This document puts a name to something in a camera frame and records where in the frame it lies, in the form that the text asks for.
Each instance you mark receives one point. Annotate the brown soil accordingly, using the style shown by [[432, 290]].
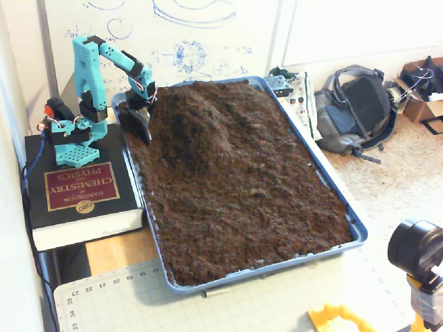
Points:
[[242, 190]]

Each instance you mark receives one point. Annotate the black fabric item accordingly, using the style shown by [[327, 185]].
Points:
[[429, 76]]

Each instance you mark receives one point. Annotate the black round camera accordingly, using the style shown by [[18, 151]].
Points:
[[412, 247]]

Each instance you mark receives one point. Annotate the whiteboard with blue drawings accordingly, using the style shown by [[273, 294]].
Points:
[[190, 34]]

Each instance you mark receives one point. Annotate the yellow taped camera mount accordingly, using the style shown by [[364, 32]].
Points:
[[425, 304]]

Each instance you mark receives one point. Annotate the grey backpack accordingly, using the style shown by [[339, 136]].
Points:
[[356, 103]]

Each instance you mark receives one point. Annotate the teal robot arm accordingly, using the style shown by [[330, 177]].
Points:
[[88, 69]]

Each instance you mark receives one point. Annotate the small metal rod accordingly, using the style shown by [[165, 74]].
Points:
[[216, 293]]

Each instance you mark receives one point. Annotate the pale green cutting mat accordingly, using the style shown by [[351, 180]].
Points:
[[173, 311]]

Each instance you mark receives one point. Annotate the black chemistry handbook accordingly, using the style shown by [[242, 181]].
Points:
[[83, 186]]

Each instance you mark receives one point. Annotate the yellow plastic clamp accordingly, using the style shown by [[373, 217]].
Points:
[[332, 316]]

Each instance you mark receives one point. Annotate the cardboard box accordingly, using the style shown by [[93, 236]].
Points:
[[418, 109]]

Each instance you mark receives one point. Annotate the blue plastic tray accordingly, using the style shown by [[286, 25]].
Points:
[[360, 237]]

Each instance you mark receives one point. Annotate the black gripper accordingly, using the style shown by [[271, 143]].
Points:
[[136, 103]]

